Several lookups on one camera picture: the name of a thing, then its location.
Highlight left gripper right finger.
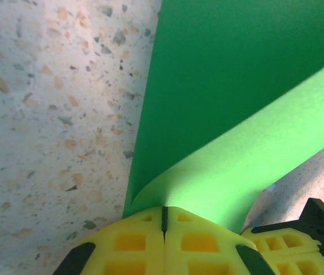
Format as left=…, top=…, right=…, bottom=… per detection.
left=164, top=206, right=277, bottom=275

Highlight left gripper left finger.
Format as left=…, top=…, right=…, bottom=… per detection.
left=53, top=206, right=165, bottom=275

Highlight green square paper sheet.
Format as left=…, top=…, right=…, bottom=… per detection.
left=123, top=0, right=324, bottom=233

